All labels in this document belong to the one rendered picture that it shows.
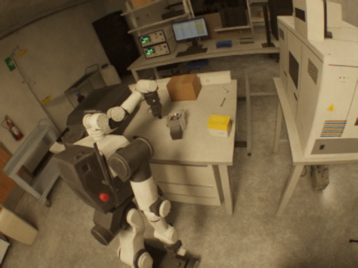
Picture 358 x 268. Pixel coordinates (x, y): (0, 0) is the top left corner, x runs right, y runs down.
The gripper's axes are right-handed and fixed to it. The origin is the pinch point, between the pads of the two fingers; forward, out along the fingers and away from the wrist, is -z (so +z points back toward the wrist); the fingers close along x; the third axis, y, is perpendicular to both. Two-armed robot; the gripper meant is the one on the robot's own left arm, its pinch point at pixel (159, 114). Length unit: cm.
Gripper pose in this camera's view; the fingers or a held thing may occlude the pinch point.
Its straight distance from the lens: 121.1
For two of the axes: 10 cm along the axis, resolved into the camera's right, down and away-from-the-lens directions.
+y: -9.6, 1.6, 2.3
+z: -2.8, -7.1, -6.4
